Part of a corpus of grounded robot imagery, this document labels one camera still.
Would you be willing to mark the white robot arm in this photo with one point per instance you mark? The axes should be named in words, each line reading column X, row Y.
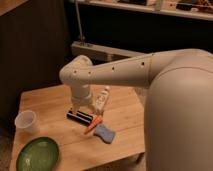
column 178, row 112

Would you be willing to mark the background shelf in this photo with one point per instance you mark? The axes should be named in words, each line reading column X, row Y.
column 156, row 8

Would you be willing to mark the dark cabinet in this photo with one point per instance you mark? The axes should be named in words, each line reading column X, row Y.
column 33, row 46

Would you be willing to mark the clear plastic cup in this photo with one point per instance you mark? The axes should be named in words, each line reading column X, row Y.
column 27, row 121

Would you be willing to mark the wooden table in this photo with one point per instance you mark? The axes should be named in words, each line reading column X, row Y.
column 80, row 150

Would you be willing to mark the metal pole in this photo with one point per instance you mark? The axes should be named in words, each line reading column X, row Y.
column 81, row 36

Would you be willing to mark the grey metal rail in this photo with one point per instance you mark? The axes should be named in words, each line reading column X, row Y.
column 101, row 53

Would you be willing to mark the orange toy carrot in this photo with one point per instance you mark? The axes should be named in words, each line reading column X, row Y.
column 93, row 124

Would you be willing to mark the black rectangular box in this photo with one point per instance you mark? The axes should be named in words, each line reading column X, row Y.
column 80, row 117

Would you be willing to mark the green ceramic bowl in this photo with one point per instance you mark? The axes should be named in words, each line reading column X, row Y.
column 40, row 154

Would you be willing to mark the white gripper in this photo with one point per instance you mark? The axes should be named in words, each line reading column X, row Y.
column 81, row 95

